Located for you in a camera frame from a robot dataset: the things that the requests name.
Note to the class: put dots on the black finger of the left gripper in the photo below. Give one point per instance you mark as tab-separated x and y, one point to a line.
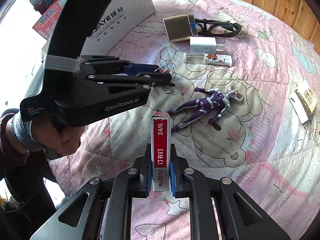
153	79

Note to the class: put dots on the purple silver Ultraman figure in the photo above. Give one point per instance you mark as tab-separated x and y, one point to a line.
214	99

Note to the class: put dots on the white USB wall charger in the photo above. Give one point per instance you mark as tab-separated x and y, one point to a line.
205	45

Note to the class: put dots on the small pink keychain item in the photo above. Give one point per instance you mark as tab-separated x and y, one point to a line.
170	87

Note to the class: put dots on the small white gold box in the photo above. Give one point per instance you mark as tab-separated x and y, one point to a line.
303	101

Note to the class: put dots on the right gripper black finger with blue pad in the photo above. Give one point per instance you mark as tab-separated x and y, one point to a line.
219	209
101	209
111	65

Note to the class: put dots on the red white staples box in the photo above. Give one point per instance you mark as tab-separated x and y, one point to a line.
160	151

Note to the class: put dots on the pink cartoon quilt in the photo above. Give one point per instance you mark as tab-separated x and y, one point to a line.
259	143

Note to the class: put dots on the black sunglasses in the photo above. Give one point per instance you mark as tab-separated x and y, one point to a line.
213	28

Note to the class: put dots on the gold power bank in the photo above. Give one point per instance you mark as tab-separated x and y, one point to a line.
180	27

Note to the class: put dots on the white cardboard storage box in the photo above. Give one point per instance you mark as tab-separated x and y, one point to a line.
120	17

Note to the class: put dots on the person's left hand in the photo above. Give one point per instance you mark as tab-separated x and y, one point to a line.
65	142

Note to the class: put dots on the white patterned lighter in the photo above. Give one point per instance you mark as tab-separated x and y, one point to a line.
211	59

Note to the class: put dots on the dark sleeved left forearm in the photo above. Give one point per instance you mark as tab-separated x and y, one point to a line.
16	141

